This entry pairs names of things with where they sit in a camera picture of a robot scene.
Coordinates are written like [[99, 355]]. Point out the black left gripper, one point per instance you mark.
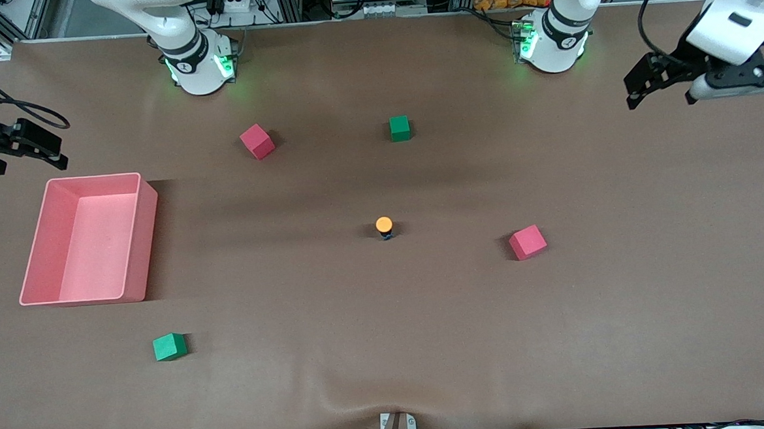
[[679, 61]]

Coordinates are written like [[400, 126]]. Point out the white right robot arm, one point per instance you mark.
[[184, 55]]

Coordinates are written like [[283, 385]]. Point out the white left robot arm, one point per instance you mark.
[[559, 35]]

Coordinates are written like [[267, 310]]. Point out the pink plastic bin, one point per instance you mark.
[[91, 279]]

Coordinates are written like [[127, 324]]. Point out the red foam cube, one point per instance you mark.
[[527, 242], [257, 141]]

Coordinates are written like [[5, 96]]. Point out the green foam cube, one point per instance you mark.
[[400, 128], [169, 347]]

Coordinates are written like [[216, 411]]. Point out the power strip with black plugs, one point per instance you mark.
[[230, 1]]

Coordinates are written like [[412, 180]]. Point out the white power strip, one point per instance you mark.
[[378, 9]]

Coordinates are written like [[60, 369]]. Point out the brown table mat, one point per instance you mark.
[[389, 345]]

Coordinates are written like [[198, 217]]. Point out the grey metal table clamp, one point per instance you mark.
[[412, 424]]

